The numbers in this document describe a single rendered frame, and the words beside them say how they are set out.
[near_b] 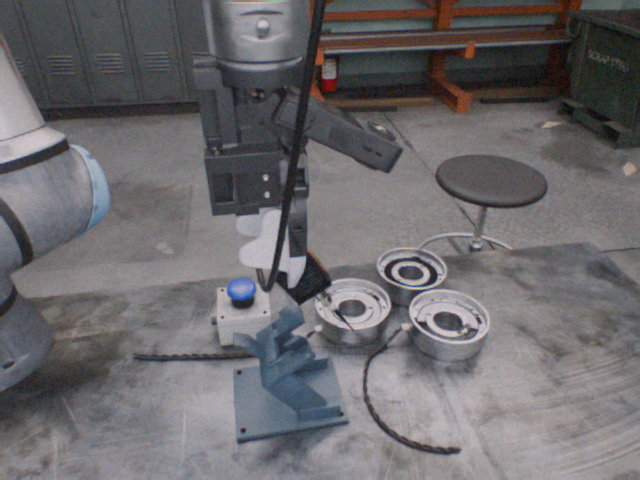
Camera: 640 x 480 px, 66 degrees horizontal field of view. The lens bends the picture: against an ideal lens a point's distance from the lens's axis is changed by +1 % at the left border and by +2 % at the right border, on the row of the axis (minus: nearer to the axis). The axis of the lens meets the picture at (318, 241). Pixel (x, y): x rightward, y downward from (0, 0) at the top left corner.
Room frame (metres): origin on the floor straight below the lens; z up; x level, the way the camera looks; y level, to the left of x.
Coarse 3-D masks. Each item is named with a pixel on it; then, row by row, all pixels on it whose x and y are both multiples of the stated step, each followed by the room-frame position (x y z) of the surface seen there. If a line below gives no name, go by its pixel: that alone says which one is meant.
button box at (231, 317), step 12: (228, 300) 0.51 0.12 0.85; (252, 300) 0.51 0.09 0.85; (264, 300) 0.51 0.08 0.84; (228, 312) 0.49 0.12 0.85; (240, 312) 0.49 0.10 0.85; (252, 312) 0.49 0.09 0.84; (264, 312) 0.49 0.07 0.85; (216, 324) 0.50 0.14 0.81; (228, 324) 0.47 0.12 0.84; (240, 324) 0.47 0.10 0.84; (252, 324) 0.48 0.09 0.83; (264, 324) 0.48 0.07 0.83; (228, 336) 0.47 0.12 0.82; (252, 336) 0.48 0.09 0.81
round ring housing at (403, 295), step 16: (384, 256) 0.63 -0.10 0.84; (400, 256) 0.64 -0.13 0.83; (432, 256) 0.62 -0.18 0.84; (400, 272) 0.61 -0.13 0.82; (416, 272) 0.61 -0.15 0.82; (384, 288) 0.56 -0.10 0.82; (400, 288) 0.55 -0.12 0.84; (416, 288) 0.54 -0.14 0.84; (432, 288) 0.55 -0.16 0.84; (400, 304) 0.55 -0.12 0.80
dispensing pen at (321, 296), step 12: (312, 264) 0.38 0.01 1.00; (312, 276) 0.38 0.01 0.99; (324, 276) 0.38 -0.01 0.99; (288, 288) 0.38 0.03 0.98; (300, 288) 0.38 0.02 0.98; (312, 288) 0.38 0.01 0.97; (324, 288) 0.38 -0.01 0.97; (300, 300) 0.38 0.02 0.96; (324, 300) 0.39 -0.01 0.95; (336, 312) 0.40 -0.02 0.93; (348, 324) 0.40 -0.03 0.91
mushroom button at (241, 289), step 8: (232, 280) 0.52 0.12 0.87; (240, 280) 0.52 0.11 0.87; (248, 280) 0.52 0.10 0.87; (232, 288) 0.50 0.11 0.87; (240, 288) 0.50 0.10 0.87; (248, 288) 0.50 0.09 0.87; (256, 288) 0.51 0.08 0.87; (232, 296) 0.49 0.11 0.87; (240, 296) 0.49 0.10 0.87; (248, 296) 0.49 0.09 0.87
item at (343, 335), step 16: (336, 288) 0.56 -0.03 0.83; (352, 288) 0.56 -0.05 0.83; (368, 288) 0.55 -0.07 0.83; (320, 304) 0.52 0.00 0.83; (336, 304) 0.52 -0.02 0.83; (352, 304) 0.53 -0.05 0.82; (368, 304) 0.52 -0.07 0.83; (384, 304) 0.52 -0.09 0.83; (320, 320) 0.49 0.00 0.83; (352, 320) 0.49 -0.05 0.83; (384, 320) 0.48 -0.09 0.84; (336, 336) 0.47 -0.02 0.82; (352, 336) 0.46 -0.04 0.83; (368, 336) 0.46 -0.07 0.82
